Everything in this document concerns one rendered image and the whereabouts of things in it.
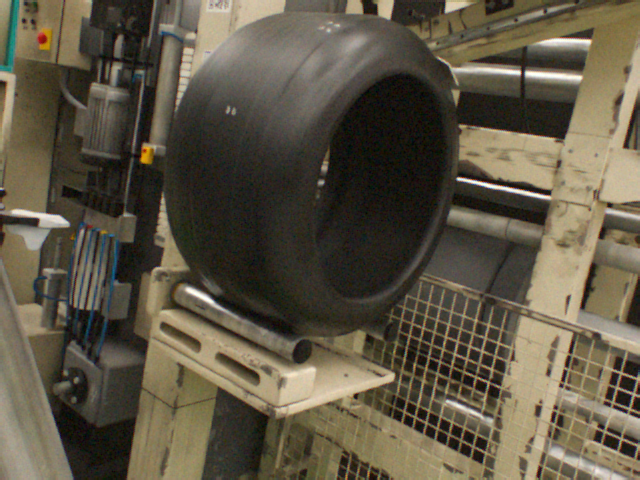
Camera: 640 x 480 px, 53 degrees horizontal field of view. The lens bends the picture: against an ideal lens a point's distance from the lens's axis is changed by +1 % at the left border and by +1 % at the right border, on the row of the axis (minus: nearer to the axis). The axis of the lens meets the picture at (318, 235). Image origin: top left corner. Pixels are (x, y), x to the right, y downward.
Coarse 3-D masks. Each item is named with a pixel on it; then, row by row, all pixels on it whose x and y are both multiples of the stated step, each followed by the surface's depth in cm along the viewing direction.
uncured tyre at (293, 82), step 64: (256, 64) 100; (320, 64) 96; (384, 64) 104; (192, 128) 103; (256, 128) 94; (320, 128) 96; (384, 128) 145; (448, 128) 124; (192, 192) 103; (256, 192) 94; (384, 192) 148; (448, 192) 131; (192, 256) 111; (256, 256) 98; (320, 256) 147; (384, 256) 142; (320, 320) 109
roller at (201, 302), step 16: (176, 288) 127; (192, 288) 126; (192, 304) 123; (208, 304) 121; (224, 304) 120; (224, 320) 118; (240, 320) 115; (256, 320) 114; (256, 336) 112; (272, 336) 110; (288, 336) 109; (288, 352) 108; (304, 352) 108
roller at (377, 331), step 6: (378, 318) 131; (384, 318) 131; (372, 324) 130; (378, 324) 130; (384, 324) 129; (390, 324) 129; (396, 324) 130; (360, 330) 133; (366, 330) 132; (372, 330) 130; (378, 330) 129; (384, 330) 129; (390, 330) 129; (396, 330) 131; (378, 336) 130; (384, 336) 129; (390, 336) 129; (396, 336) 131; (390, 342) 130
